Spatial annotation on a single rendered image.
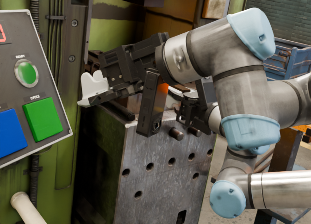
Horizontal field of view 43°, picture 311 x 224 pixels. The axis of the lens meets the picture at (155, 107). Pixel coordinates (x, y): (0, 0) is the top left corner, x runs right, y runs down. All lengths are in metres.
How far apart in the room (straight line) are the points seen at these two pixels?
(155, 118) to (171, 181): 0.64
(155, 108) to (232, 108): 0.15
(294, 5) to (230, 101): 8.84
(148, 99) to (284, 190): 0.35
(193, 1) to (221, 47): 0.86
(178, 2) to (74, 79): 0.51
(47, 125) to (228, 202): 0.40
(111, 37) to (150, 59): 0.97
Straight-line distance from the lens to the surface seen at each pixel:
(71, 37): 1.12
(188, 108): 1.04
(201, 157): 1.32
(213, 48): 0.56
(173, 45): 0.59
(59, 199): 1.32
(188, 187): 1.35
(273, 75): 4.86
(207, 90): 1.02
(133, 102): 1.12
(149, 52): 0.62
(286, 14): 9.42
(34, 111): 0.79
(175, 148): 1.21
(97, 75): 0.73
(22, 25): 0.85
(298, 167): 1.62
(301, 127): 1.24
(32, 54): 0.84
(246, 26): 0.55
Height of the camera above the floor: 1.32
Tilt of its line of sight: 19 degrees down
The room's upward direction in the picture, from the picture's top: 9 degrees clockwise
